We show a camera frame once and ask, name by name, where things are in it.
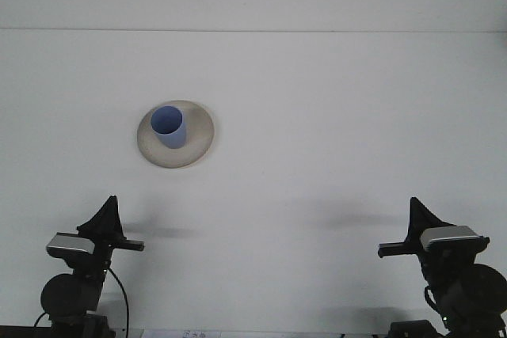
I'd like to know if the pale blue cup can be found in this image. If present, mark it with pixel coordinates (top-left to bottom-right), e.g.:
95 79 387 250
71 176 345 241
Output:
149 104 188 150

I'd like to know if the pale round plate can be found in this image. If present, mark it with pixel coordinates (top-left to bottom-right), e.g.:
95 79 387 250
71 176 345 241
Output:
136 99 217 170

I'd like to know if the black base platform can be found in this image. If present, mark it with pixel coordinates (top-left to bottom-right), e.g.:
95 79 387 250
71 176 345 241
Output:
0 325 51 338

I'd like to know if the white printed paper sheet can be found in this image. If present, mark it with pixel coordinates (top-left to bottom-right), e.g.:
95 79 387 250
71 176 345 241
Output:
140 329 225 338

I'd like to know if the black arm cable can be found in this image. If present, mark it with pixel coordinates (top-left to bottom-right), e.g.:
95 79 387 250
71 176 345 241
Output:
423 285 451 331
106 267 131 337

